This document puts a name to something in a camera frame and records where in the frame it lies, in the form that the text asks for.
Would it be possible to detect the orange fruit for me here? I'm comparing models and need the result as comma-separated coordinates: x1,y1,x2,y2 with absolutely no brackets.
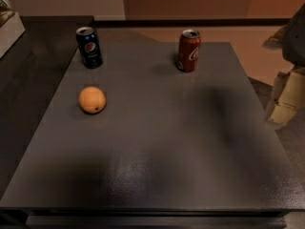
78,87,106,115

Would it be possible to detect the white box at left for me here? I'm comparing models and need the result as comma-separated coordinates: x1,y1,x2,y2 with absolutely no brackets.
0,0,25,58

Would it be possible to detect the black side counter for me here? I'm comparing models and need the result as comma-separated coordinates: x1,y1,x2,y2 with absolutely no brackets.
0,15,93,198

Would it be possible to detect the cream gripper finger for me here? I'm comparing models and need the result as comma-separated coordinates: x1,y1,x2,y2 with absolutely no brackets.
266,68,305,126

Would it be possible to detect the blue pepsi can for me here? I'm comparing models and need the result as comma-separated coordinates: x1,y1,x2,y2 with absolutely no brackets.
76,27,103,69

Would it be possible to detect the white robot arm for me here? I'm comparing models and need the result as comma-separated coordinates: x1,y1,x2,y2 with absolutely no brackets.
263,4,305,126

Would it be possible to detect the red coke can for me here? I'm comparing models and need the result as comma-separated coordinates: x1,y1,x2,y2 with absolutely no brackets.
177,30,201,73

